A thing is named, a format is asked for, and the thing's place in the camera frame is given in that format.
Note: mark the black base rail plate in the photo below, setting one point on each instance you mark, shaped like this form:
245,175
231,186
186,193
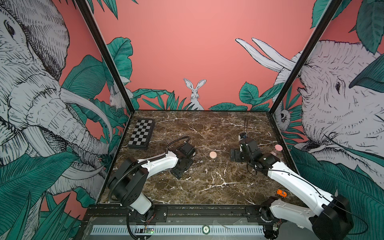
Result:
212,215

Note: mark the pink hourglass timer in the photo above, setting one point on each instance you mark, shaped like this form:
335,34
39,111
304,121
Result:
278,149

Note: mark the black metal frame post right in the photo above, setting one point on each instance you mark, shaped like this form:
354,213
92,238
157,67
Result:
324,21

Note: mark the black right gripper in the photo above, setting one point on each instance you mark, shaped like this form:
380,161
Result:
238,152

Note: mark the black metal frame post left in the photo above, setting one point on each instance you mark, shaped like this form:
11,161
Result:
98,38

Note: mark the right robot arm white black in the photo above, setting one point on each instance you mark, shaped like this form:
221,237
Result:
329,217

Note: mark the small orange toy car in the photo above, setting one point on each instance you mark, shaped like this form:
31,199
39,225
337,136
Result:
282,193

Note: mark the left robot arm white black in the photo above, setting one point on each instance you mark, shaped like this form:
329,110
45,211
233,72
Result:
127,183

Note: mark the black metal frame post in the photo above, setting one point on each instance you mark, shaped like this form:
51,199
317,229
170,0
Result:
324,21
98,38

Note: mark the pink round disc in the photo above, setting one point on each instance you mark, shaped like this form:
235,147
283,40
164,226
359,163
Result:
213,155

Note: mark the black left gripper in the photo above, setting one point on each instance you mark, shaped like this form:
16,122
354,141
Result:
178,173

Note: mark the white slotted cable duct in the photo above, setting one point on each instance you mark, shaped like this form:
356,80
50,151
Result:
172,230

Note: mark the black white checkerboard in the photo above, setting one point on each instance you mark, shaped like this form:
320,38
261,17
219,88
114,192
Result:
142,134

